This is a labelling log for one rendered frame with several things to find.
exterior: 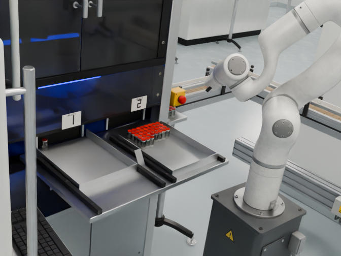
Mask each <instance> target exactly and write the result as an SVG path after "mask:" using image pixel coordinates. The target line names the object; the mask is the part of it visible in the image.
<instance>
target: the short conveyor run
mask: <svg viewBox="0 0 341 256"><path fill-rule="evenodd" d="M206 70H207V72H206V75H205V77H200V78H196V79H192V80H187V81H183V82H178V83H174V84H172V86H178V87H179V88H181V89H184V90H186V93H185V97H186V103H185V104H182V105H178V106H176V107H175V109H176V111H177V112H179V113H181V112H185V111H188V110H192V109H195V108H199V107H202V106H206V105H209V104H213V103H216V102H220V101H223V100H227V99H230V98H234V97H235V96H234V94H233V93H232V91H231V90H230V89H229V87H228V86H221V87H220V88H218V89H217V90H215V91H212V89H211V90H210V91H209V92H206V88H207V86H205V84H204V82H205V81H206V80H207V78H208V77H209V73H210V72H209V70H210V68H207V69H206Z"/></svg>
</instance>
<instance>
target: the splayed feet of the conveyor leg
mask: <svg viewBox="0 0 341 256"><path fill-rule="evenodd" d="M163 225H166V226H169V227H171V228H173V229H175V230H177V231H179V232H180V233H182V234H184V235H185V236H187V237H189V238H188V239H187V241H186V242H187V244H189V245H195V244H196V240H195V239H194V237H193V236H194V232H192V231H190V230H189V229H187V228H185V227H184V226H182V225H180V224H179V223H177V222H175V221H173V220H170V219H168V218H165V216H164V215H163V216H162V218H155V225H154V226H156V227H160V226H163Z"/></svg>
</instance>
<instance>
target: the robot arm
mask: <svg viewBox="0 0 341 256"><path fill-rule="evenodd" d="M327 21H332V22H334V23H336V24H337V25H338V26H340V27H341V0H305V1H304V2H302V3H301V4H300V5H298V6H297V7H295V8H294V9H292V10H291V11H290V12H288V13H287V14H286V15H284V16H283V17H281V18H280V19H279V20H277V21H276V22H275V23H273V24H272V25H270V26H269V27H268V28H266V29H265V30H264V31H262V32H261V33H260V34H259V36H258V43H259V46H260V49H261V51H262V54H263V59H264V68H263V71H262V73H261V75H260V76H259V77H258V78H257V79H255V80H252V79H251V77H250V76H249V74H248V71H249V62H248V60H247V59H246V58H245V57H244V56H243V55H241V54H238V53H234V54H231V55H229V56H227V57H226V58H225V59H223V60H222V61H221V62H219V63H218V64H216V65H215V67H214V69H213V72H212V73H211V74H210V75H209V77H208V78H207V80H206V81H205V82H204V84H205V86H207V88H206V92H209V91H210V90H211V89H212V91H215V90H217V89H218V88H220V87H221V86H228V87H229V89H230V90H231V91H232V93H233V94H234V96H235V97H236V98H237V99H238V100H239V101H240V102H246V101H248V100H249V99H251V98H253V97H255V96H256V95H258V94H259V93H260V92H262V91H263V90H265V89H266V88H267V87H268V86H269V85H270V83H271V82H272V80H273V78H274V75H275V73H276V69H277V63H278V58H279V55H280V54H281V52H282V51H284V50H285V49H287V48H288V47H290V46H291V45H293V44H294V43H296V42H297V41H299V40H300V39H302V38H303V37H305V36H306V35H308V34H309V33H311V32H312V31H314V30H315V29H317V28H318V27H320V26H321V25H322V24H324V23H325V22H327ZM340 82H341V33H340V35H339V36H338V37H337V39H336V40H335V42H334V43H333V44H332V45H331V47H330V48H329V49H328V50H327V51H326V52H325V53H324V54H323V55H322V56H321V57H320V58H319V59H317V60H316V61H315V62H314V63H313V64H312V65H311V66H310V67H309V68H307V69H306V70H305V71H303V72H302V73H301V74H299V75H297V76H296V77H294V78H292V79H291V80H289V81H287V82H285V83H283V84H282V85H280V86H278V87H277V88H275V89H274V90H272V91H271V92H270V93H269V94H268V95H267V96H266V97H265V99H264V100H263V103H262V126H261V131H260V135H259V137H258V139H257V141H256V143H255V146H254V151H253V155H252V160H251V164H250V169H249V174H248V178H247V183H246V187H243V188H240V189H238V190H237V191H236V192H235V193H234V196H233V201H234V203H235V205H236V206H237V208H238V209H239V210H241V211H242V212H244V213H245V214H247V215H250V216H252V217H256V218H262V219H272V218H276V217H279V216H281V215H282V214H283V212H284V210H285V204H284V202H283V200H282V199H281V198H280V197H279V196H278V194H279V190H280V186H281V182H282V178H283V175H284V171H285V167H286V163H287V159H288V155H289V152H290V150H291V148H292V147H293V146H294V144H295V143H296V141H297V138H298V135H299V131H300V115H299V110H300V109H301V108H302V107H303V106H304V105H305V104H307V103H308V102H310V101H312V100H314V99H316V98H318V97H320V96H322V95H323V94H325V93H326V92H328V91H330V90H331V89H332V88H334V87H335V86H336V85H337V84H338V83H340Z"/></svg>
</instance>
